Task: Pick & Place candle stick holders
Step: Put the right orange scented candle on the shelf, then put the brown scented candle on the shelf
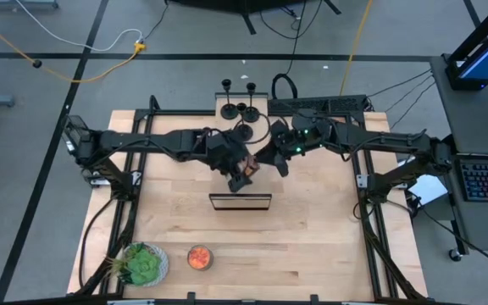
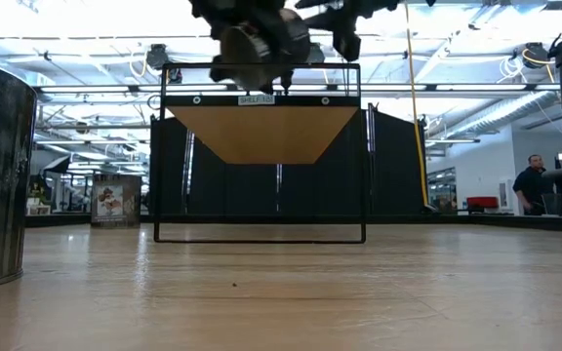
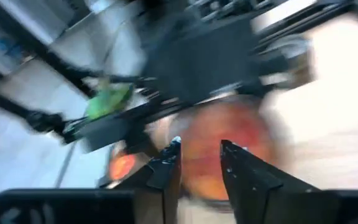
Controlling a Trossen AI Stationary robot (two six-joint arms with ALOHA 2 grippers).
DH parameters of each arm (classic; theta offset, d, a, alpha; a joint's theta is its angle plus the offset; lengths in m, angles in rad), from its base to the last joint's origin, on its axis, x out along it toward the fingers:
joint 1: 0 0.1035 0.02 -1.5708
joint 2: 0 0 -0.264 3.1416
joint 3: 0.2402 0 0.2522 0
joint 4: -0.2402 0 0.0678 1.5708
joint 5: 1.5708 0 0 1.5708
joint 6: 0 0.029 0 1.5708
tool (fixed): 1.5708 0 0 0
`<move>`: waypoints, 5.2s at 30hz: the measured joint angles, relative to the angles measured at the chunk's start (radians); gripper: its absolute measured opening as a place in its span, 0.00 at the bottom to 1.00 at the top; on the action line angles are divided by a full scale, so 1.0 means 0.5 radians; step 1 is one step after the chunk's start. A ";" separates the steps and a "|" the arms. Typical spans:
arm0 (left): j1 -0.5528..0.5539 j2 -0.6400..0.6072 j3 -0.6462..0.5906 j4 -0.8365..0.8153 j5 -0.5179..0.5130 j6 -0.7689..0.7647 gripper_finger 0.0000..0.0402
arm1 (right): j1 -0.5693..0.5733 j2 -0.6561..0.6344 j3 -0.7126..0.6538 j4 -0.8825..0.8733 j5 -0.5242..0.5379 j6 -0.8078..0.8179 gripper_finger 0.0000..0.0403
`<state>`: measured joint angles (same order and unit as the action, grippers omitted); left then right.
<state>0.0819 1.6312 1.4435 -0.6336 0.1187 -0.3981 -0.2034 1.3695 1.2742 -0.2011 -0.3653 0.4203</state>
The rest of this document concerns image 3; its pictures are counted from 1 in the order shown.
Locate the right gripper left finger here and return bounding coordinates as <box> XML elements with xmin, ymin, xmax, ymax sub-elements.
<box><xmin>113</xmin><ymin>136</ymin><xmax>183</xmax><ymax>224</ymax></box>

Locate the black aluminium table frame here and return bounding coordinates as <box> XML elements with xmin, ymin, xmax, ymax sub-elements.
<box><xmin>0</xmin><ymin>0</ymin><xmax>291</xmax><ymax>153</ymax></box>

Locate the glass jar orange candle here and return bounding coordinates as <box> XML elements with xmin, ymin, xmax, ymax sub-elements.
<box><xmin>107</xmin><ymin>149</ymin><xmax>142</xmax><ymax>184</ymax></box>
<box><xmin>163</xmin><ymin>98</ymin><xmax>279</xmax><ymax>203</ymax></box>

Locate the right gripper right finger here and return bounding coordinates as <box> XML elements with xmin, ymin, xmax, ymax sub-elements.
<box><xmin>220</xmin><ymin>139</ymin><xmax>336</xmax><ymax>224</ymax></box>

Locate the green succulent in white pot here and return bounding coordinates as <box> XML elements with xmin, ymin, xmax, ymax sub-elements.
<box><xmin>84</xmin><ymin>82</ymin><xmax>135</xmax><ymax>121</ymax></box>

